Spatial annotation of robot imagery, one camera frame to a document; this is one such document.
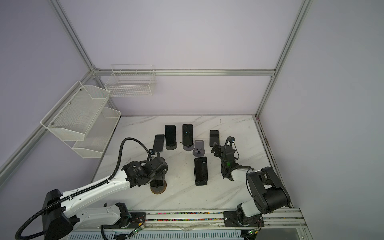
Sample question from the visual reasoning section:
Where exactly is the black phone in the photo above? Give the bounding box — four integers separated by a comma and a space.
150, 180, 164, 188
210, 130, 220, 147
194, 157, 208, 172
153, 135, 165, 153
183, 124, 194, 147
165, 125, 177, 145

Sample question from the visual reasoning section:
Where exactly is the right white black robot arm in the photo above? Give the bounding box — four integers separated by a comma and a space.
211, 136, 291, 226

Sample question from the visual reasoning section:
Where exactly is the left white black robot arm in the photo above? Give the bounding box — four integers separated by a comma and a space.
42, 155, 168, 240

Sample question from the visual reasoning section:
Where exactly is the grey round stand back right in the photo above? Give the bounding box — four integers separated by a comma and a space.
193, 140, 205, 157

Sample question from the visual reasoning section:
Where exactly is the wooden base phone stand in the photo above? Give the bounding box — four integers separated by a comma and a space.
150, 180, 167, 195

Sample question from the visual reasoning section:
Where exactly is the grey stand back centre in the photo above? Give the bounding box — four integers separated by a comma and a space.
181, 141, 195, 151

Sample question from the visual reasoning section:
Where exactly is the black folding stand front right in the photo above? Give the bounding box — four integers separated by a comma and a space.
194, 169, 208, 186

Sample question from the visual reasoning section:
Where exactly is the black stand back left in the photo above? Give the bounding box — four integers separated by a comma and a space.
166, 145, 177, 151

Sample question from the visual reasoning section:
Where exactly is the lower white mesh shelf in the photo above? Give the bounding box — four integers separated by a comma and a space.
72, 108, 121, 159

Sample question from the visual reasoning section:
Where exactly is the white mesh shelf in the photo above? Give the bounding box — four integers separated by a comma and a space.
72, 108, 121, 159
41, 81, 110, 142

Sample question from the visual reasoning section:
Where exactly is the upper white mesh shelf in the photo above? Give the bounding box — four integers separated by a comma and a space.
41, 81, 110, 142

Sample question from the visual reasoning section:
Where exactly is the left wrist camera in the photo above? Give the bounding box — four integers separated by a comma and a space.
148, 152, 160, 161

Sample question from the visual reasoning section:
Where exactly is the left black corrugated cable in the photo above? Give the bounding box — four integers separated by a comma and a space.
14, 137, 150, 240

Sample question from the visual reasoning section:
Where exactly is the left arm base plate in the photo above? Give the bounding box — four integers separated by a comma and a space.
122, 212, 147, 229

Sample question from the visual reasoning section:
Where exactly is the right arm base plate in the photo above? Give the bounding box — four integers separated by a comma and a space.
223, 211, 265, 228

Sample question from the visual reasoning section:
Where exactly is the aluminium mounting rail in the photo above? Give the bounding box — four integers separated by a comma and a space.
70, 206, 308, 231

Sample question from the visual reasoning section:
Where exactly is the white wire basket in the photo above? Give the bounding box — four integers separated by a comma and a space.
105, 65, 157, 97

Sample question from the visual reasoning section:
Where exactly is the aluminium frame back bar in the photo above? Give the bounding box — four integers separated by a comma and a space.
94, 69, 276, 76

